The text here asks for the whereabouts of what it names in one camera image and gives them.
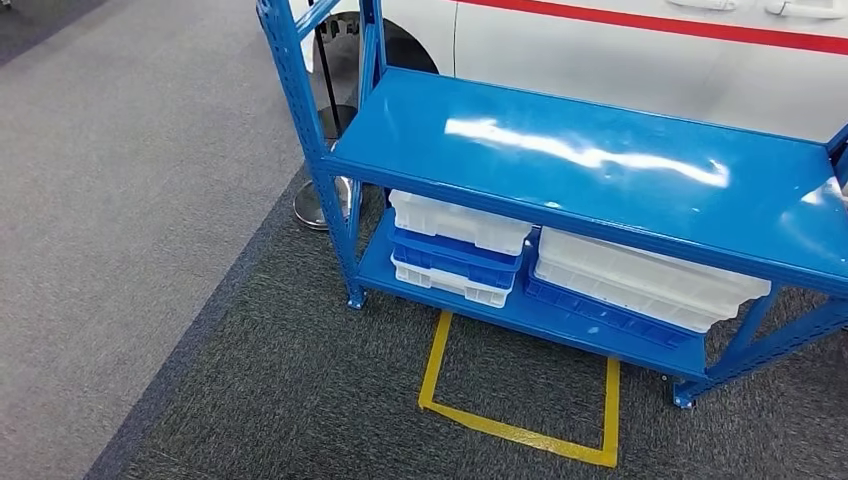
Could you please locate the white car with red stripe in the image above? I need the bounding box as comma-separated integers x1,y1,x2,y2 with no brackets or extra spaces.
288,0,848,144

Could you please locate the wide white plastic tray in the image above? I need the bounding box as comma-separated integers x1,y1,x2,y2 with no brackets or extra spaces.
533,226,774,335

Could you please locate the yellow floor tape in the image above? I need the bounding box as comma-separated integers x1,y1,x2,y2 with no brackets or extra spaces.
417,309,623,470

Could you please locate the black car tyre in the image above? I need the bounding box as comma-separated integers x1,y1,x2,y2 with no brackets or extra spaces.
316,11,441,142

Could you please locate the wide blue plastic tray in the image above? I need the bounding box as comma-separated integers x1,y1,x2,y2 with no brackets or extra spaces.
524,276,694,350

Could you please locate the blue metal shelf rack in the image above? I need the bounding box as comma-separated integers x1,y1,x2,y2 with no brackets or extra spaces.
256,0,848,410

